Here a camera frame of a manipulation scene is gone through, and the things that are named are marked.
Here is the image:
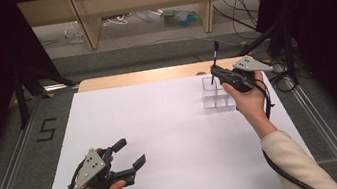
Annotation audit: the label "black pen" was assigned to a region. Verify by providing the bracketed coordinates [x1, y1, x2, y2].
[203, 39, 227, 87]

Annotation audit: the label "clear plastic bag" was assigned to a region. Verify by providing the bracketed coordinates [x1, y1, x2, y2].
[62, 21, 86, 46]

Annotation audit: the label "colourful plastic bag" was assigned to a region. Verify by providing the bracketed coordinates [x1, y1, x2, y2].
[159, 4, 204, 32]

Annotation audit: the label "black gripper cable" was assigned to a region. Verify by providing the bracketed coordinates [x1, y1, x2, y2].
[51, 160, 88, 189]
[250, 72, 324, 189]

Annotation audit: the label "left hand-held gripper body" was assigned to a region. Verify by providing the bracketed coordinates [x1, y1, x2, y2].
[68, 142, 138, 189]

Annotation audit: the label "black tripod stand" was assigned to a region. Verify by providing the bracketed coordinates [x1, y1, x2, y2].
[232, 19, 301, 94]
[10, 58, 81, 131]

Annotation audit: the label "white cord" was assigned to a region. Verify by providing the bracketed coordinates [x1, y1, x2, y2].
[102, 13, 134, 29]

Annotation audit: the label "black hanging cables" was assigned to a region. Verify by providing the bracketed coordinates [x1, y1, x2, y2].
[211, 0, 267, 47]

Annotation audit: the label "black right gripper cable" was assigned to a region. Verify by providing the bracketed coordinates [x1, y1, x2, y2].
[250, 72, 324, 189]

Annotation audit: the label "person's right hand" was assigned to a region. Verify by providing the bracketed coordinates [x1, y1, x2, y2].
[220, 69, 271, 128]

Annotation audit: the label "black coiled floor cable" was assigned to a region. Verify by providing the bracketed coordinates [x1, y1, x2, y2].
[266, 61, 299, 95]

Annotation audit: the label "white table cover sheet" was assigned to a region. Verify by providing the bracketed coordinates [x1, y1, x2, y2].
[23, 59, 320, 189]

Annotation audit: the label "clear plastic pen organizer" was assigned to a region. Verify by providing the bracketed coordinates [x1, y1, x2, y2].
[198, 73, 239, 111]

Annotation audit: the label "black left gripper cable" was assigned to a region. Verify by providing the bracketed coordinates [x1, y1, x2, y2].
[51, 160, 88, 189]

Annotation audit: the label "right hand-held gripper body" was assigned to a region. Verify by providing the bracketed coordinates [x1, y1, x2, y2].
[219, 51, 278, 96]

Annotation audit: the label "wooden table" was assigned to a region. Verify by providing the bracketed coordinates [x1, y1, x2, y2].
[75, 53, 258, 95]

